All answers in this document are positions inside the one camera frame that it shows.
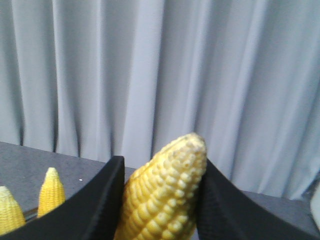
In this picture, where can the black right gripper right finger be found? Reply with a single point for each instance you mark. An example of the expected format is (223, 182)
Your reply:
(225, 213)

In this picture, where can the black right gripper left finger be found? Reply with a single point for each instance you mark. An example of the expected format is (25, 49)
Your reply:
(91, 214)

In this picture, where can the yellow corn cob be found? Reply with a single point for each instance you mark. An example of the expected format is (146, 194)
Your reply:
(159, 198)
(11, 214)
(52, 193)

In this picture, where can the grey pleated curtain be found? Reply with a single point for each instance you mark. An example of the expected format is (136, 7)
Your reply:
(96, 78)

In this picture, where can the green pot with handles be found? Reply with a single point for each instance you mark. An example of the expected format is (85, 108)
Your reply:
(30, 215)

